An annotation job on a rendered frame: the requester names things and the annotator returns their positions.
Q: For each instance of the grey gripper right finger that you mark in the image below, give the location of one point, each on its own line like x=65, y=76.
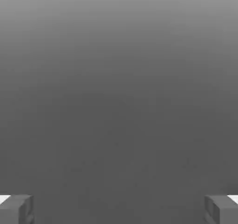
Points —
x=223, y=209

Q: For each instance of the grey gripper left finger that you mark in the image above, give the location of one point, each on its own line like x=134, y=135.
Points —
x=14, y=209

